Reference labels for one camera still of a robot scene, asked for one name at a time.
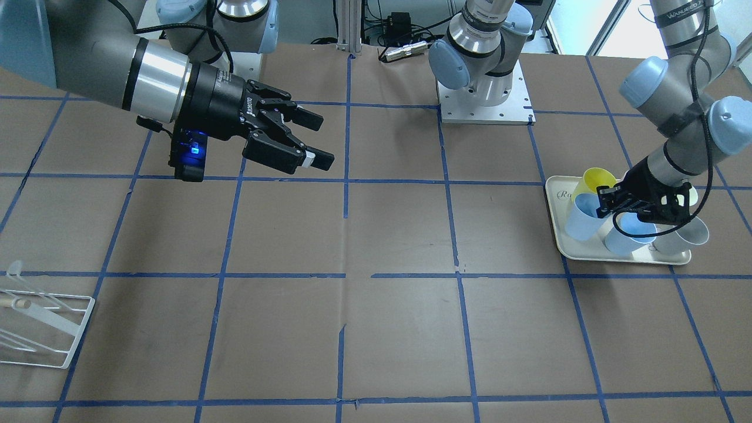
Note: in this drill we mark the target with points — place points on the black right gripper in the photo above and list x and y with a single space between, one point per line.
218 101

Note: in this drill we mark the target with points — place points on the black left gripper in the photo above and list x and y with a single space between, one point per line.
642 184

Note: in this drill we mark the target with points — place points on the light blue ikea cup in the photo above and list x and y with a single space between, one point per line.
583 221

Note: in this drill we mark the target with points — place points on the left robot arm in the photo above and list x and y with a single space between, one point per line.
482 46

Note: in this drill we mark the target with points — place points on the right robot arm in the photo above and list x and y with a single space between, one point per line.
166 74

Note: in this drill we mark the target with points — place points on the yellow plastic cup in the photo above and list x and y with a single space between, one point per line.
591 180

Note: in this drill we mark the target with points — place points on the cream white plastic cup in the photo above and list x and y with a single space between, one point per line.
693 196

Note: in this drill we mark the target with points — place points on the grey plastic cup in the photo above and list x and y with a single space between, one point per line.
693 234

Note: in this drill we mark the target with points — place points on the black power adapter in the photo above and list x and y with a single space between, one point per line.
397 29

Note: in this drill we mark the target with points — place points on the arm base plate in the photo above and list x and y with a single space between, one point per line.
245 64
487 97

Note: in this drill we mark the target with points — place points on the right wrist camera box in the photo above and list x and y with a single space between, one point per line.
188 154

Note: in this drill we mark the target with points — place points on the aluminium frame post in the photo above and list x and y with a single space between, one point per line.
349 26

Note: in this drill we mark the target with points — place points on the white wire cup rack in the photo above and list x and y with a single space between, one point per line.
41 328

